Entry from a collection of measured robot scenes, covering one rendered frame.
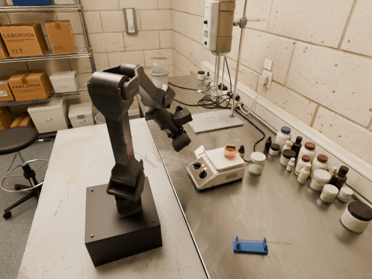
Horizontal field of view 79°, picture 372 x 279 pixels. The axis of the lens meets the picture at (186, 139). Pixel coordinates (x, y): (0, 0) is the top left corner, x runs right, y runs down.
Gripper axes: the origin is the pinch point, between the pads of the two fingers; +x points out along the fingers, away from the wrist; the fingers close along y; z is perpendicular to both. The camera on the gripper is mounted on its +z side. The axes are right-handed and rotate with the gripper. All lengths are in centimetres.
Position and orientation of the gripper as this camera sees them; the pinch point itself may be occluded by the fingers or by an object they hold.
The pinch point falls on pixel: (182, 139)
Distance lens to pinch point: 83.7
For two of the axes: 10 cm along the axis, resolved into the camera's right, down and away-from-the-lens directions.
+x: 5.3, 5.8, 6.1
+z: 7.8, -6.1, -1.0
